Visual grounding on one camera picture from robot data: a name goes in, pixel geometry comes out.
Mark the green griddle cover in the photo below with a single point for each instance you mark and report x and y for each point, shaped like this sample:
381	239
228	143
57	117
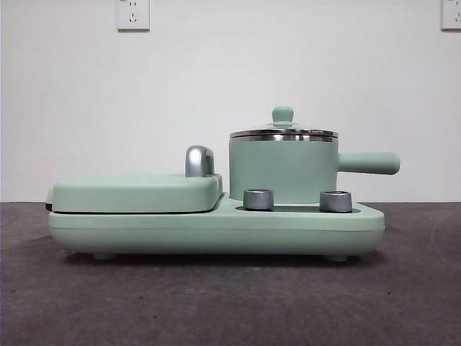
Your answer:
126	192

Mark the glass pot lid green knob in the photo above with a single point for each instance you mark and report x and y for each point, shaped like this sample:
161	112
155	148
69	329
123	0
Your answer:
282	115

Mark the white wall outlet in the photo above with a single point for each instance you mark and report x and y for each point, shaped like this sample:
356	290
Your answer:
132	16
452	14

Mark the silver control knob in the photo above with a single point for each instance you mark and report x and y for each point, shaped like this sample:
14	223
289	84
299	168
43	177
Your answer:
335	202
258	199

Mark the green breakfast maker base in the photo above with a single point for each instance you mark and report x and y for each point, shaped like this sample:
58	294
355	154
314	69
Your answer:
216	230

